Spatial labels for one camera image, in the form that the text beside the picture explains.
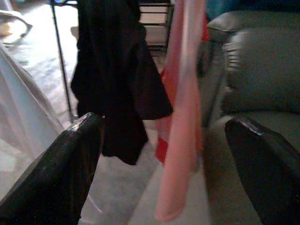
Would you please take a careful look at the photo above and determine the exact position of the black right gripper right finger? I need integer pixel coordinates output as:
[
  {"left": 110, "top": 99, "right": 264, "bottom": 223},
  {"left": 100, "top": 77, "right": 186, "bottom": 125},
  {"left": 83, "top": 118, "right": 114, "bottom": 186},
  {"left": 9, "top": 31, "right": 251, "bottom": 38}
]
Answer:
[{"left": 224, "top": 116, "right": 300, "bottom": 225}]

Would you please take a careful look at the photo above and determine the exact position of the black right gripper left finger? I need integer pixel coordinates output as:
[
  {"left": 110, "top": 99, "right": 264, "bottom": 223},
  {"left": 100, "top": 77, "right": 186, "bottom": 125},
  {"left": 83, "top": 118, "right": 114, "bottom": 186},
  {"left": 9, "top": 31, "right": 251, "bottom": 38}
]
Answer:
[{"left": 0, "top": 112, "right": 105, "bottom": 225}]

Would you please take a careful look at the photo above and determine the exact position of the pink garment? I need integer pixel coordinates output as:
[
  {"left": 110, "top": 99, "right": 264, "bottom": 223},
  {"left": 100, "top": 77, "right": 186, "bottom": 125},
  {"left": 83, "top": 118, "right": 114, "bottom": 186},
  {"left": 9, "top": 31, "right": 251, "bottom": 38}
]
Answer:
[{"left": 154, "top": 0, "right": 210, "bottom": 222}]

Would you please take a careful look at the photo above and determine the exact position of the white shirt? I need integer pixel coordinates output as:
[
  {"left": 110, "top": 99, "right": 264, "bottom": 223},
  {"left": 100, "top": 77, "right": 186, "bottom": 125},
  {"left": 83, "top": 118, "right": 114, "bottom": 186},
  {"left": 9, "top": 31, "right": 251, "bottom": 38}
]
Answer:
[{"left": 0, "top": 44, "right": 68, "bottom": 202}]

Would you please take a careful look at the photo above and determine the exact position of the green leather sofa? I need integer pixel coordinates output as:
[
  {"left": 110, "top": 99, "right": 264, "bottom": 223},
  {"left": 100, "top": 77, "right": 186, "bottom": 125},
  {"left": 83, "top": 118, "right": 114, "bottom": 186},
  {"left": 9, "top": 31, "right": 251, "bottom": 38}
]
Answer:
[{"left": 199, "top": 10, "right": 300, "bottom": 225}]

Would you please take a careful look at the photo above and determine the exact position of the black metal drying rack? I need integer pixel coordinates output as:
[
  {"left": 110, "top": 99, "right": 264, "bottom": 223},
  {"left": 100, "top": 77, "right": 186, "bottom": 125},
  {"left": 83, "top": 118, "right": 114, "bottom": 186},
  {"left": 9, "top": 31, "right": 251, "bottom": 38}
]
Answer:
[{"left": 48, "top": 0, "right": 175, "bottom": 124}]

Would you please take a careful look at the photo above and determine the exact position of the black garment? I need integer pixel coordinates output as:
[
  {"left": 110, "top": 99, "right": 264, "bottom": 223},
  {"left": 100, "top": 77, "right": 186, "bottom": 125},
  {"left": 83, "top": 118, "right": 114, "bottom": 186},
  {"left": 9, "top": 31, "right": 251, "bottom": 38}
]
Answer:
[{"left": 71, "top": 0, "right": 173, "bottom": 165}]

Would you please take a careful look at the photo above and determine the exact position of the white baby bouncer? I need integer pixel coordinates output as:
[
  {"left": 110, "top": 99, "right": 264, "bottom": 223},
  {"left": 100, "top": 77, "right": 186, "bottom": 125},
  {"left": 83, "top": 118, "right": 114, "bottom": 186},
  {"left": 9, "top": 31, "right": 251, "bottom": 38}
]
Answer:
[{"left": 0, "top": 9, "right": 33, "bottom": 46}]

